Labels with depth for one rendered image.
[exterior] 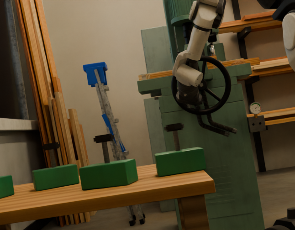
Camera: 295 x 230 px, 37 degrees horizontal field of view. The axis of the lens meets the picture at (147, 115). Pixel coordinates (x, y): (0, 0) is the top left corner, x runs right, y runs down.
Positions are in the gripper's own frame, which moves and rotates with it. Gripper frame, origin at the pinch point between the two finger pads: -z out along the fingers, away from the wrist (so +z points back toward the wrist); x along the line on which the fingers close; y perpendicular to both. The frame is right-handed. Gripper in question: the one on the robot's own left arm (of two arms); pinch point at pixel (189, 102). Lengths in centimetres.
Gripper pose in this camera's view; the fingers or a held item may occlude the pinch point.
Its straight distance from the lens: 208.3
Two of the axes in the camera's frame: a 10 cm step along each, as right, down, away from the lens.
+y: 3.1, -8.3, 4.5
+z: -1.3, -5.1, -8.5
